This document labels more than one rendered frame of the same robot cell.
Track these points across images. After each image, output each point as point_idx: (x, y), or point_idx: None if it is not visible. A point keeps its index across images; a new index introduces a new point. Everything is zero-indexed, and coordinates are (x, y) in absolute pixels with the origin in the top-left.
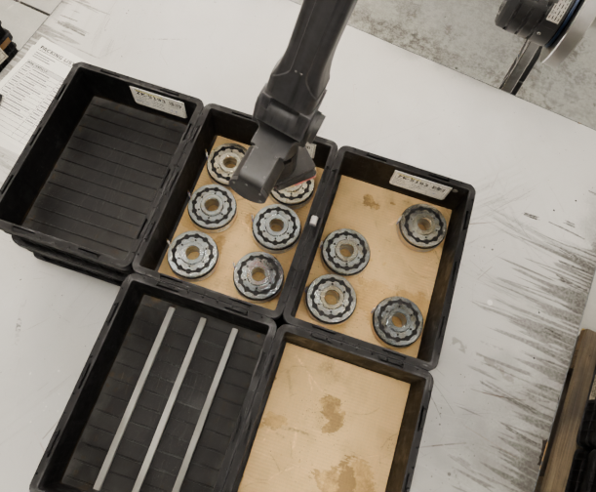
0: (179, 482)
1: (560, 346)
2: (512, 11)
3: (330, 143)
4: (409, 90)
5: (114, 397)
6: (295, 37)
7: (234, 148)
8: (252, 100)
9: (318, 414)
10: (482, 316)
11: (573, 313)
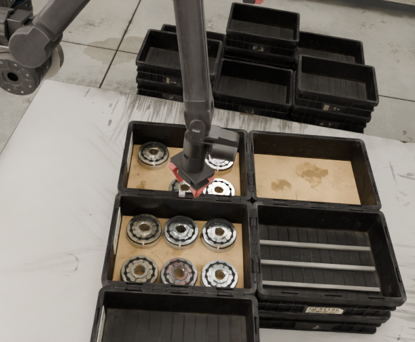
0: (352, 246)
1: None
2: (37, 74)
3: (117, 196)
4: (15, 195)
5: None
6: (206, 70)
7: (125, 271)
8: (41, 308)
9: (283, 191)
10: None
11: (168, 103)
